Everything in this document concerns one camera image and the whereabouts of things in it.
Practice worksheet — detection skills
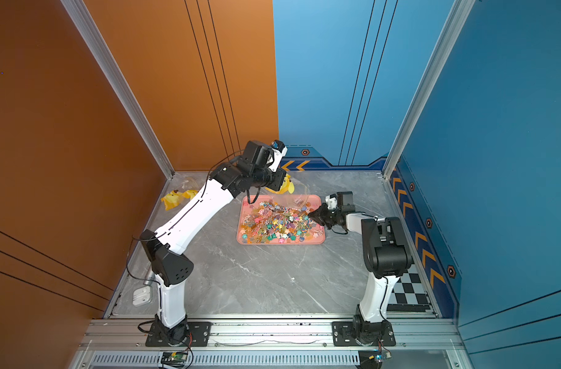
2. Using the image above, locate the clear ziploc bag with candies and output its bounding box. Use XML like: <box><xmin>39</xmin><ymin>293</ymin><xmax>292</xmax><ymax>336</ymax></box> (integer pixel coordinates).
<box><xmin>161</xmin><ymin>190</ymin><xmax>184</xmax><ymax>211</ymax></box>

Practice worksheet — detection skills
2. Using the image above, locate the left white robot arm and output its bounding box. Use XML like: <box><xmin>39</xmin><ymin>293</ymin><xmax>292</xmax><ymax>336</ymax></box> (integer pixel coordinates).
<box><xmin>139</xmin><ymin>140</ymin><xmax>288</xmax><ymax>347</ymax></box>

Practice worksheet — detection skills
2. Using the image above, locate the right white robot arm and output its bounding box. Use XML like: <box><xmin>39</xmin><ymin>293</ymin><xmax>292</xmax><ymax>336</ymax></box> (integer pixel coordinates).
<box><xmin>308</xmin><ymin>192</ymin><xmax>413</xmax><ymax>347</ymax></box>

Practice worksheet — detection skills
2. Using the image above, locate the pink plastic tray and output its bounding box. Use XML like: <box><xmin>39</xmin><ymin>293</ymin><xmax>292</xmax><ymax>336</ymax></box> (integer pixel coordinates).
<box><xmin>237</xmin><ymin>194</ymin><xmax>325</xmax><ymax>245</ymax></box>

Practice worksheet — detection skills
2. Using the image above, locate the black white checkerboard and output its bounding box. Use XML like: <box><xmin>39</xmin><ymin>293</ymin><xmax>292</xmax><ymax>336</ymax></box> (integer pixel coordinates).
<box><xmin>387</xmin><ymin>264</ymin><xmax>435</xmax><ymax>315</ymax></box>

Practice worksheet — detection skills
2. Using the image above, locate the right green circuit board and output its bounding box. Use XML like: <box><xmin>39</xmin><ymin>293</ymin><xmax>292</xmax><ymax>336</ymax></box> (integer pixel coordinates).
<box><xmin>357</xmin><ymin>351</ymin><xmax>392</xmax><ymax>369</ymax></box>

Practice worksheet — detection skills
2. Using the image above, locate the green circuit board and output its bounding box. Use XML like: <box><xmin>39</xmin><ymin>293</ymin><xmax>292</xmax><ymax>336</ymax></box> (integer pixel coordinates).
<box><xmin>159</xmin><ymin>351</ymin><xmax>190</xmax><ymax>368</ymax></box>
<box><xmin>357</xmin><ymin>351</ymin><xmax>392</xmax><ymax>369</ymax></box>

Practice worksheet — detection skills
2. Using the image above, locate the silver microphone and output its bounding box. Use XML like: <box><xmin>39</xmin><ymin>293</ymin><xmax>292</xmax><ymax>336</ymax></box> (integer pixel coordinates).
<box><xmin>131</xmin><ymin>270</ymin><xmax>158</xmax><ymax>308</ymax></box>

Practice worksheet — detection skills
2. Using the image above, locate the left green circuit board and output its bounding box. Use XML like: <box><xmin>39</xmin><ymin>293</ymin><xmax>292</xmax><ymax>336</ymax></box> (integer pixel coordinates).
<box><xmin>159</xmin><ymin>351</ymin><xmax>190</xmax><ymax>368</ymax></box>

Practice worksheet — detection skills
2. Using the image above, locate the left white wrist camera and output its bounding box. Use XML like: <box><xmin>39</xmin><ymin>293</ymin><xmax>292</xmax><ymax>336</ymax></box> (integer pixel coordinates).
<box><xmin>268</xmin><ymin>140</ymin><xmax>288</xmax><ymax>172</ymax></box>

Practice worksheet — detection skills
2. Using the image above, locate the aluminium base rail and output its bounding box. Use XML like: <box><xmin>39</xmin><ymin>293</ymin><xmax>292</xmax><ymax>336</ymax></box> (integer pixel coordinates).
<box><xmin>70</xmin><ymin>315</ymin><xmax>472</xmax><ymax>368</ymax></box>

